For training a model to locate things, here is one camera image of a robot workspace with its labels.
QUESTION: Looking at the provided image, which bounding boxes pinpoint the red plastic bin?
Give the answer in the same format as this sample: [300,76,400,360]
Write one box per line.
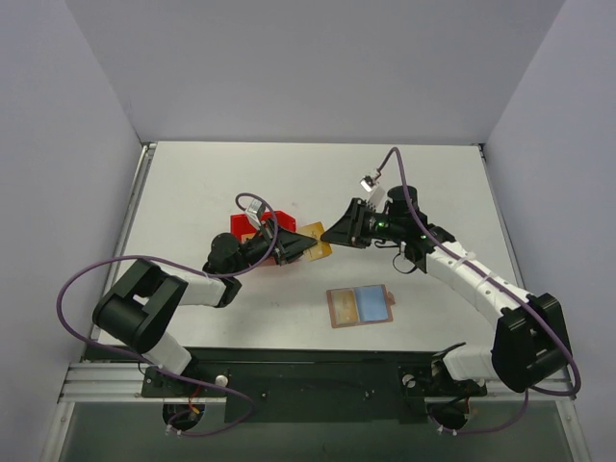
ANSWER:
[230,211,296,243]

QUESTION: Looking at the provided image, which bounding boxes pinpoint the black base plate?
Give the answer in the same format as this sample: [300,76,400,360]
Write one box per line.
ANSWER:
[141,348,487,424]

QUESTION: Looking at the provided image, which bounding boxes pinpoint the aluminium frame rail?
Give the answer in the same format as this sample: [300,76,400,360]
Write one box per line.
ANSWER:
[57,360,227,403]

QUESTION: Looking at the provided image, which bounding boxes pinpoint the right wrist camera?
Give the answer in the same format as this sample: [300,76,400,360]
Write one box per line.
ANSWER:
[360,171,385,209]

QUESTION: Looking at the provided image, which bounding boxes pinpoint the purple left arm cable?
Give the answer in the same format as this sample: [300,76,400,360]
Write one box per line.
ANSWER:
[56,192,278,437]

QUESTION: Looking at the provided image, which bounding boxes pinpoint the tan leather card holder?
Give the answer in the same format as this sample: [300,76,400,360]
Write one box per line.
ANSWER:
[326,284,396,328]

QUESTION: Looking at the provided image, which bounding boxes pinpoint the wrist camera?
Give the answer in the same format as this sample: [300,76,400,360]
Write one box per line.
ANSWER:
[244,199,267,231]
[360,171,385,209]

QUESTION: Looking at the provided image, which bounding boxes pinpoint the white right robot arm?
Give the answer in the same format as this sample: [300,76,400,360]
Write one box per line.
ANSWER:
[321,186,572,394]

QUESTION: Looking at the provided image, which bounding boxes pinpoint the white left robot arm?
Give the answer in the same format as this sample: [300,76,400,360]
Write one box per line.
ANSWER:
[92,219,318,397]

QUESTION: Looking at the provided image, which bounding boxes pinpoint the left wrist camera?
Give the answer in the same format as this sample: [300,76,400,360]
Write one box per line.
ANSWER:
[244,199,267,231]

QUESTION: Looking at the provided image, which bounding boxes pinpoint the gold card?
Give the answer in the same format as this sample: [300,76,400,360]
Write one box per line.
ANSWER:
[331,289,359,326]

